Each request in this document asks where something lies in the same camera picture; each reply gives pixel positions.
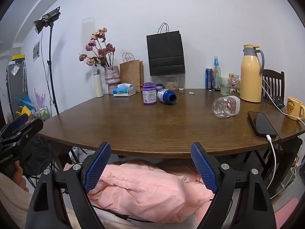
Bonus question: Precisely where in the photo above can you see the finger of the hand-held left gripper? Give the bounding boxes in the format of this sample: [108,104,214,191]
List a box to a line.
[0,114,29,137]
[8,119,44,144]

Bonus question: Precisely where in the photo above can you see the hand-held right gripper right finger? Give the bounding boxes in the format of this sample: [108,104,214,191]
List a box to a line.
[190,142,276,229]

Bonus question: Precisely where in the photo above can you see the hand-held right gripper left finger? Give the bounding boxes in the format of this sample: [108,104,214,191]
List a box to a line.
[25,141,112,229]

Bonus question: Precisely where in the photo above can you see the person's left forearm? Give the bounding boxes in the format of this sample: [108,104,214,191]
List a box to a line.
[0,172,33,229]

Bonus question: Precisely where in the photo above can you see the person's left hand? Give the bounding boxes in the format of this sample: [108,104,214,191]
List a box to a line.
[13,160,29,193]

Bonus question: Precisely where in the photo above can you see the blue and yellow hangers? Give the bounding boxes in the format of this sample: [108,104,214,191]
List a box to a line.
[15,97,33,118]

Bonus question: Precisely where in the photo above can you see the purple hangers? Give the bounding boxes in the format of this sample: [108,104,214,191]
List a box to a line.
[34,88,47,107]

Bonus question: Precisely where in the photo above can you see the pink cloth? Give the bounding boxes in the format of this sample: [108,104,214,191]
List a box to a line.
[87,160,215,224]

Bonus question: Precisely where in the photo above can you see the black light stand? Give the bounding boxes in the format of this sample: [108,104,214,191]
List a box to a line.
[46,25,60,115]

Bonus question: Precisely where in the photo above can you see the black smartphone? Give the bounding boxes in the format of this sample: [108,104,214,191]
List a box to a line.
[247,111,278,138]

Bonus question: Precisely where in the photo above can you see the white thermos bottle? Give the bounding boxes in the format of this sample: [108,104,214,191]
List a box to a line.
[93,69,104,98]

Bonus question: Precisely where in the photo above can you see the blue tissue box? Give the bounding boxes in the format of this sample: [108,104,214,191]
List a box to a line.
[113,83,136,97]

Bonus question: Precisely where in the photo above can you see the blue jar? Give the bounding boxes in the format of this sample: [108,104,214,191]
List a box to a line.
[157,89,177,106]

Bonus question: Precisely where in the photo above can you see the drinking glass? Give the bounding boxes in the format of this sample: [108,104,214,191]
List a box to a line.
[220,77,231,95]

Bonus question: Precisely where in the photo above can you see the pink ceramic vase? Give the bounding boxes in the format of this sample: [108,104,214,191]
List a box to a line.
[104,66,121,95]

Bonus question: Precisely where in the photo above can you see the blue drink can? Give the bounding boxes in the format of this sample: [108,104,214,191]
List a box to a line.
[205,68,214,89]

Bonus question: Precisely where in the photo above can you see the colourful plastic bag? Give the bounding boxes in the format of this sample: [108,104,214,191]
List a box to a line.
[229,73,241,93]

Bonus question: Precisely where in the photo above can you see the clear snack container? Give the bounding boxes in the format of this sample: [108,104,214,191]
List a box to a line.
[165,75,179,91]

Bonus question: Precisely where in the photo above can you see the glass bottle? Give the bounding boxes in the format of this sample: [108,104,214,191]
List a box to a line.
[213,56,222,91]

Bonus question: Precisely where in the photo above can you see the brown paper bag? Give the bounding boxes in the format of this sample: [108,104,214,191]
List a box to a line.
[120,52,144,93]

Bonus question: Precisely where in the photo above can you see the black power bank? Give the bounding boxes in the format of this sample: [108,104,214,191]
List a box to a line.
[273,95,285,107]

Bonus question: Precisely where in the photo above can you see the dried pink flowers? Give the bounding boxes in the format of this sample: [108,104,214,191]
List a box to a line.
[79,27,116,68]

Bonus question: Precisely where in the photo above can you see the yellow thermos jug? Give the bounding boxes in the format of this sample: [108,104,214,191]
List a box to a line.
[239,44,265,103]

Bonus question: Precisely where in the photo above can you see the black studio light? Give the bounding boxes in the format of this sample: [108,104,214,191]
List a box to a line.
[33,6,61,34]

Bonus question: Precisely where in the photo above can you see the yellow bear mug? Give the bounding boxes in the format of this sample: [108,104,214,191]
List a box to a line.
[285,97,305,121]

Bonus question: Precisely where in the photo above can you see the dark wooden chair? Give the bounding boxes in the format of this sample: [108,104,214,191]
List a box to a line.
[261,69,285,101]

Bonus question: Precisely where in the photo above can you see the black paper bag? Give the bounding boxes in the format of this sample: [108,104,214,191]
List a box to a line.
[146,23,186,77]

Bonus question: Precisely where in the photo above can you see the wire basket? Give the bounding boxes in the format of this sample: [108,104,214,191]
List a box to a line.
[31,106,51,123]

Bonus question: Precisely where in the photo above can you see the black cable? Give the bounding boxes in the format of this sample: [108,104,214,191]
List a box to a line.
[91,203,149,221]

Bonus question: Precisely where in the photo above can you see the white phone charging cable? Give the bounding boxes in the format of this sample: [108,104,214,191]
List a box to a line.
[265,135,279,191]

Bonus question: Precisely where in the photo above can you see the wall picture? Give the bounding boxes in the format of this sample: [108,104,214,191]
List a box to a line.
[33,42,40,62]

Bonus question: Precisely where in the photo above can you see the white power bank cable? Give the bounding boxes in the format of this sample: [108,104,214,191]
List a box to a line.
[262,77,305,125]

